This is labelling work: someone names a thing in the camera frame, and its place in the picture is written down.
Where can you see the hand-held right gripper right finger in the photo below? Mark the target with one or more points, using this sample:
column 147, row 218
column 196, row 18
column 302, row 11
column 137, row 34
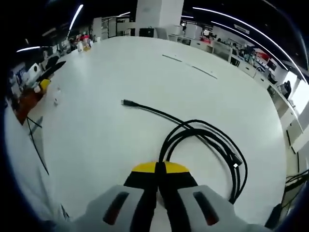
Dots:
column 188, row 207

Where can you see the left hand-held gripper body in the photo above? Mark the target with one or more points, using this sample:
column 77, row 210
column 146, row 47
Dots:
column 36, row 90

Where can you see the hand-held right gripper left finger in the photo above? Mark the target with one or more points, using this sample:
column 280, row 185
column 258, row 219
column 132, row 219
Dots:
column 130, row 205

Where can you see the white desk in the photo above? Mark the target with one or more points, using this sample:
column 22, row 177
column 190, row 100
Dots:
column 120, row 72

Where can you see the person's left hand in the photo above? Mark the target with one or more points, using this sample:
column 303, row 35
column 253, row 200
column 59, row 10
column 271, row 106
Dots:
column 35, row 101

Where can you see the ceiling light strip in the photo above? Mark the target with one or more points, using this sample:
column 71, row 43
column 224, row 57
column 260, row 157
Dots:
column 76, row 15
column 256, row 26

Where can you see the black box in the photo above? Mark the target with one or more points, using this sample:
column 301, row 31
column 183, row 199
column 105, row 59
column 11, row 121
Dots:
column 146, row 32

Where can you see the grey chair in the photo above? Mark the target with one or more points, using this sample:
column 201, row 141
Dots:
column 162, row 33

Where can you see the white square pillar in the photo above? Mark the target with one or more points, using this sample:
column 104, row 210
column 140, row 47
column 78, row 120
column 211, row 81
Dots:
column 157, row 17

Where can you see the white low cabinet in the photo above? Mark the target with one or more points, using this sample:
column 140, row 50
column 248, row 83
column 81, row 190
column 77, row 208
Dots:
column 289, row 120

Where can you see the row of white cabinets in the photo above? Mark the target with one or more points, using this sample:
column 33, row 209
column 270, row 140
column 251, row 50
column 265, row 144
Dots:
column 248, row 68

